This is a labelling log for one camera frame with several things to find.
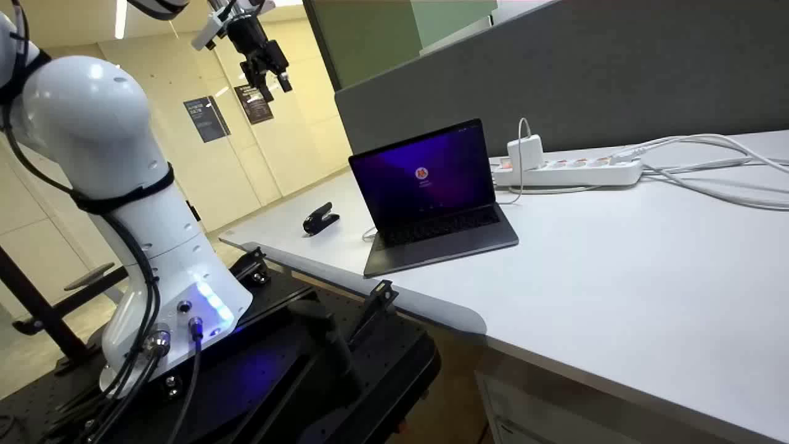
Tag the black stapler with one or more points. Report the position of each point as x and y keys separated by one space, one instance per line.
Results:
x=318 y=218

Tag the white charger adapter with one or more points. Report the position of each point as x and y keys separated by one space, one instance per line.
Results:
x=524 y=153

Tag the white power strip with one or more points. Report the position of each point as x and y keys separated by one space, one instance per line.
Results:
x=575 y=171

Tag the dark grey laptop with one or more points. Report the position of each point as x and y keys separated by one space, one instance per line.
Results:
x=434 y=198

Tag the dark poster with text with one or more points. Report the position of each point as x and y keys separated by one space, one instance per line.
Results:
x=206 y=120

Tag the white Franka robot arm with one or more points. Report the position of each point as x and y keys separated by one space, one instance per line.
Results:
x=100 y=131

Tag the ceiling light strip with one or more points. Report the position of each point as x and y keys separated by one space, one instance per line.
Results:
x=121 y=18

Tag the black metal stand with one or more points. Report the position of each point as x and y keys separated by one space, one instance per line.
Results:
x=40 y=317

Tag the dark poster with picture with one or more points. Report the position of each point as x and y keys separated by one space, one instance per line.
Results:
x=256 y=108

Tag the green panel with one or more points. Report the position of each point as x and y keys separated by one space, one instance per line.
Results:
x=371 y=37

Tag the white cabinet under table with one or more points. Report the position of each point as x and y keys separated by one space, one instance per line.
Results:
x=544 y=416

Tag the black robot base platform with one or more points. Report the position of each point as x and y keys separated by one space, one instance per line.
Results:
x=273 y=370

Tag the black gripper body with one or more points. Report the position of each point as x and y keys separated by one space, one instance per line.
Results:
x=256 y=46

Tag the grey partition wall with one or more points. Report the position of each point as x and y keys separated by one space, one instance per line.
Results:
x=592 y=74

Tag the black table clamp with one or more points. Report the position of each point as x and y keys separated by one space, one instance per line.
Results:
x=375 y=299
x=249 y=264

